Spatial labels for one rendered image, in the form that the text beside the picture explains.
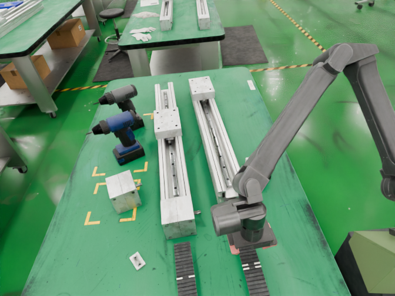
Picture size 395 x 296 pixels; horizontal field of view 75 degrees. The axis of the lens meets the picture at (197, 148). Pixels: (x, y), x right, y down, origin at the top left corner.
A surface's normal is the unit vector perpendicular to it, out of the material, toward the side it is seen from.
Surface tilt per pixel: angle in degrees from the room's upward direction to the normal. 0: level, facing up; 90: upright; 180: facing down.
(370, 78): 52
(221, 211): 46
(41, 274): 0
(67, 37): 90
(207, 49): 90
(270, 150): 40
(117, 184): 0
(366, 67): 59
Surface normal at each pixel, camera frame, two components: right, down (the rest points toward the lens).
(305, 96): 0.06, -0.07
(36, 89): 0.06, 0.67
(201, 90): -0.08, -0.74
